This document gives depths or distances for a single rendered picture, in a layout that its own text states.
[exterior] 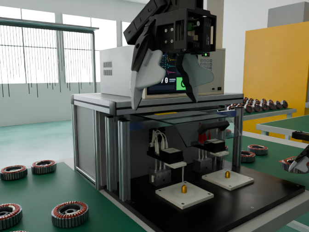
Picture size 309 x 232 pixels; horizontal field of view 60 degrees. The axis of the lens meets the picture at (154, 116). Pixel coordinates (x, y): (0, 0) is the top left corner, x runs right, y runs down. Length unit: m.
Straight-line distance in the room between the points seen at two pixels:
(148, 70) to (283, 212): 0.78
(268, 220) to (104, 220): 0.52
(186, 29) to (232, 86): 7.19
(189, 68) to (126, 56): 0.64
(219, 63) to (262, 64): 3.64
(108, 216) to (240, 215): 0.42
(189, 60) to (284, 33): 4.29
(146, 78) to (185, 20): 0.09
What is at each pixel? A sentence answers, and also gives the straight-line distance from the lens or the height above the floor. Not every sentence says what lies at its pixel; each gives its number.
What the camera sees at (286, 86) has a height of 1.02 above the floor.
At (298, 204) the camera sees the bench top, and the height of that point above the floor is 0.75.
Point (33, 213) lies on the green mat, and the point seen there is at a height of 0.75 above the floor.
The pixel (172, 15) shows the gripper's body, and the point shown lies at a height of 1.28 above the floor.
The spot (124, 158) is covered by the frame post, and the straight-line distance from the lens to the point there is 0.92.
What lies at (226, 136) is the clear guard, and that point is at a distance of 0.87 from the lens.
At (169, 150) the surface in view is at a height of 0.92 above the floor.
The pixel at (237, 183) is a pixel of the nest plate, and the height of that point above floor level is 0.78.
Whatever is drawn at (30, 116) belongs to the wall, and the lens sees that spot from 7.28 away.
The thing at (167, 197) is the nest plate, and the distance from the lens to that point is 0.98.
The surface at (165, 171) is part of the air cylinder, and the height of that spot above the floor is 0.82.
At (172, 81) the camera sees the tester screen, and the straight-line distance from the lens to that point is 1.05.
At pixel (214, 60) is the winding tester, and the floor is 1.26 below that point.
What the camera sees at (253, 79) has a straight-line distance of 4.94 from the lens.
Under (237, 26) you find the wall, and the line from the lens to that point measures 7.59.
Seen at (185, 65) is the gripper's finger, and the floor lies 1.22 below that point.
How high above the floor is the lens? 1.20
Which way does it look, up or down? 9 degrees down
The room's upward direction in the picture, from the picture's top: straight up
